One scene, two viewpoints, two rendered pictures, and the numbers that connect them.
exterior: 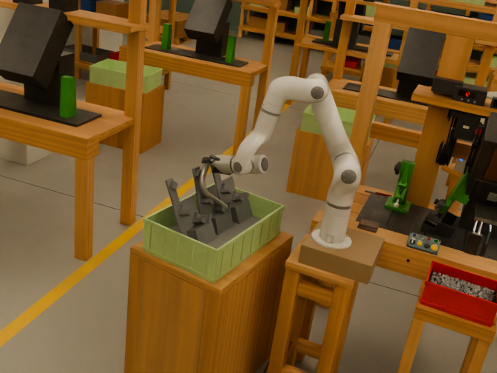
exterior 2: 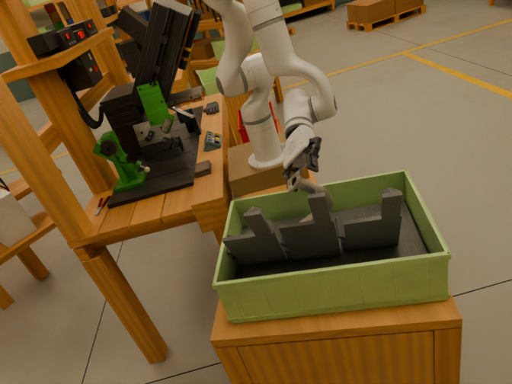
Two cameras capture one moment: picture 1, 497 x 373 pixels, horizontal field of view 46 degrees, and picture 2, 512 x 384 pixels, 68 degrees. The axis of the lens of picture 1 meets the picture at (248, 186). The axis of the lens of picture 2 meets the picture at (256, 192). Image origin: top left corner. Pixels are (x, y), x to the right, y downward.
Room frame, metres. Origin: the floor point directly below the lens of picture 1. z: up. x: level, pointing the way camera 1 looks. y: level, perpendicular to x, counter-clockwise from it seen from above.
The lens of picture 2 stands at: (2.91, 0.97, 1.67)
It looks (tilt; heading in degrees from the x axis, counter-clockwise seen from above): 31 degrees down; 255
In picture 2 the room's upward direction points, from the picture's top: 17 degrees counter-clockwise
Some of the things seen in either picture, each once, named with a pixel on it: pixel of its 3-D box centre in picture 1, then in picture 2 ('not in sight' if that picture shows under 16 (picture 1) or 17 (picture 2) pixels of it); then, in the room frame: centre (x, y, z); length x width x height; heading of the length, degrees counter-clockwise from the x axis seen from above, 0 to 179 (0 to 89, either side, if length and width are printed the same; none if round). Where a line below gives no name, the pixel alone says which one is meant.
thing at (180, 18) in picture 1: (170, 27); not in sight; (11.80, 1.96, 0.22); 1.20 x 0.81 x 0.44; 167
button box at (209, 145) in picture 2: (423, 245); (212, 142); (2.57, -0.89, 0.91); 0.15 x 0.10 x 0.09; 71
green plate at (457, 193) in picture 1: (464, 187); (155, 102); (2.75, -1.08, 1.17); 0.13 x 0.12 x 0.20; 71
